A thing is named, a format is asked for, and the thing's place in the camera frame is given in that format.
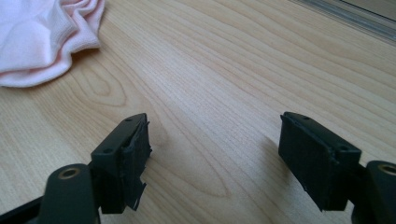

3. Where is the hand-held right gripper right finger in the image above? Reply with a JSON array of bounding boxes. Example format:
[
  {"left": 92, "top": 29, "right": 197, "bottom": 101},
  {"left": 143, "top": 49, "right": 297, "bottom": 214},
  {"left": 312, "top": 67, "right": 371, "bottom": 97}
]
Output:
[{"left": 277, "top": 111, "right": 363, "bottom": 213}]

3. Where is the pale pink white sock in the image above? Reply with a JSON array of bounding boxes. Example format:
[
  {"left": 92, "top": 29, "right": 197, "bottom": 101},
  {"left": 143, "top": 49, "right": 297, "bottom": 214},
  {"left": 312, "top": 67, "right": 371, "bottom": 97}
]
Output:
[{"left": 0, "top": 0, "right": 106, "bottom": 89}]

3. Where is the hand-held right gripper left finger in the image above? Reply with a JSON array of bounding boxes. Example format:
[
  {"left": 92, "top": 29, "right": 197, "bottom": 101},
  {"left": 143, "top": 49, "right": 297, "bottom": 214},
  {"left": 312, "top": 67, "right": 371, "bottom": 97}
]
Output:
[{"left": 90, "top": 112, "right": 153, "bottom": 215}]

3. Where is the grey metal rail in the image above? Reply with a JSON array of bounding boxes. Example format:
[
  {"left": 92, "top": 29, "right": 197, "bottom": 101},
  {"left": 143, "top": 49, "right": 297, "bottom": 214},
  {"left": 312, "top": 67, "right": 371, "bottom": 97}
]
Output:
[{"left": 289, "top": 0, "right": 396, "bottom": 45}]

